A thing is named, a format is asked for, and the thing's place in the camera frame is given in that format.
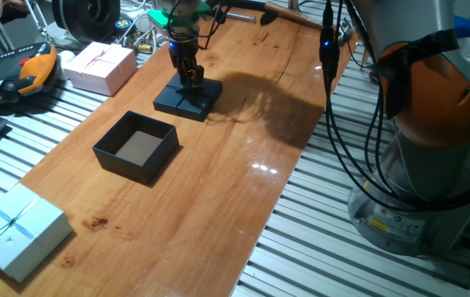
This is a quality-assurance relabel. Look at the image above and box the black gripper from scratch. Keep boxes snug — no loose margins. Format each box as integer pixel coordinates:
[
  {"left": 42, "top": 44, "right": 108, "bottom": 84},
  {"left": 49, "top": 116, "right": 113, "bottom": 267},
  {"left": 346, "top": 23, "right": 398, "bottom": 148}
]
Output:
[{"left": 167, "top": 39, "right": 205, "bottom": 89}]

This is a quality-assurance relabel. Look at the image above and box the brass metal object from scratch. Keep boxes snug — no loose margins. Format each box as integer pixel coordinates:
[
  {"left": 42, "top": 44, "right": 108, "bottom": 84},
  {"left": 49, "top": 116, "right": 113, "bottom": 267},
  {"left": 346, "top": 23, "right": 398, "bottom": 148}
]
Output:
[{"left": 135, "top": 40, "right": 154, "bottom": 55}]

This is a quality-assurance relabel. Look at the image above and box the black bar clamp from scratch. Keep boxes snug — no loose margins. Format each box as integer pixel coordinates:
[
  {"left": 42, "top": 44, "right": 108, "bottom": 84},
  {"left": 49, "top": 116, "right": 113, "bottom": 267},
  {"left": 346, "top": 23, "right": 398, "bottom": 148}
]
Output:
[{"left": 217, "top": 0, "right": 280, "bottom": 26}]

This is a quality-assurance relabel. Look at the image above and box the dark blue ribboned box lid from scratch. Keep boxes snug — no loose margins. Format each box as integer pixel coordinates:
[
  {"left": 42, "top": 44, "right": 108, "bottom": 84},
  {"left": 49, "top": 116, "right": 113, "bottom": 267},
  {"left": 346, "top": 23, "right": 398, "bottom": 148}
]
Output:
[{"left": 153, "top": 73, "right": 224, "bottom": 123}]

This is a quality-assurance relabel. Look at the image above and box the light blue gift box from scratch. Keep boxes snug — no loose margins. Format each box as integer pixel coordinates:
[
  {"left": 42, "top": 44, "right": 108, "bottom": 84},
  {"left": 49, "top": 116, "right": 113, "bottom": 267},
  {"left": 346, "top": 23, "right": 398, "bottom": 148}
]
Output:
[{"left": 0, "top": 182, "right": 74, "bottom": 284}]

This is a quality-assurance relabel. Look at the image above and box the glossy wooden board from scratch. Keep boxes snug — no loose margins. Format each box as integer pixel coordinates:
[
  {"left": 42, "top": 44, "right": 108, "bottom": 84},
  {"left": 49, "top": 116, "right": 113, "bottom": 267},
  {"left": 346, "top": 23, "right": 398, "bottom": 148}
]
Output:
[{"left": 0, "top": 6, "right": 362, "bottom": 297}]

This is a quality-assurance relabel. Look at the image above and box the dark open box base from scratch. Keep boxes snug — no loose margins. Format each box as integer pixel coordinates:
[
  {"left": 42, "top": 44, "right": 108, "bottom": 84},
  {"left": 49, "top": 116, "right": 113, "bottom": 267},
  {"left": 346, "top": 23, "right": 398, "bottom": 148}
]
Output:
[{"left": 92, "top": 110, "right": 181, "bottom": 186}]

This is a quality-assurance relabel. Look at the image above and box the hammer with wooden handle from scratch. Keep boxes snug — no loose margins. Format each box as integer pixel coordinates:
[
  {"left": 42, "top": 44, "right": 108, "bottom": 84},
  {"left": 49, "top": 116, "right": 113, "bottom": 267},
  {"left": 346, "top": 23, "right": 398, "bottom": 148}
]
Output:
[{"left": 266, "top": 1, "right": 354, "bottom": 45}]

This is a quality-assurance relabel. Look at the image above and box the pink gift box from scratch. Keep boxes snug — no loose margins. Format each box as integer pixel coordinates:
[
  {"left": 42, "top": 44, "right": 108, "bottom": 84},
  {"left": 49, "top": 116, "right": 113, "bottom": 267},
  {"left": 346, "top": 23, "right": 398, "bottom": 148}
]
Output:
[{"left": 61, "top": 40, "right": 138, "bottom": 97}]

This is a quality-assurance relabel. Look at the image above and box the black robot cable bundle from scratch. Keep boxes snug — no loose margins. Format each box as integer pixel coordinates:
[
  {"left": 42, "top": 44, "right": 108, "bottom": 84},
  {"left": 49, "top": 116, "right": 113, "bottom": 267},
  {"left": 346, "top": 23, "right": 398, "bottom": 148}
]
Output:
[{"left": 319, "top": 0, "right": 470, "bottom": 214}]

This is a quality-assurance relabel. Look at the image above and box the orange black teach pendant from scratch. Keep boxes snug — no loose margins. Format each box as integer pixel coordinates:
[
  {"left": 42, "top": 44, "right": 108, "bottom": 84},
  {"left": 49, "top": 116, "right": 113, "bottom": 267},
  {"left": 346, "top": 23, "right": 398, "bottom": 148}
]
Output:
[{"left": 0, "top": 41, "right": 59, "bottom": 108}]

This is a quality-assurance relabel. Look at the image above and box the black filament spool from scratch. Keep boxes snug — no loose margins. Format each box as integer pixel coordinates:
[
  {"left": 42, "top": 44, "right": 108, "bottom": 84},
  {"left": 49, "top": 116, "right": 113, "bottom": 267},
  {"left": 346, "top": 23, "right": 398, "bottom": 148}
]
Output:
[{"left": 51, "top": 0, "right": 121, "bottom": 45}]

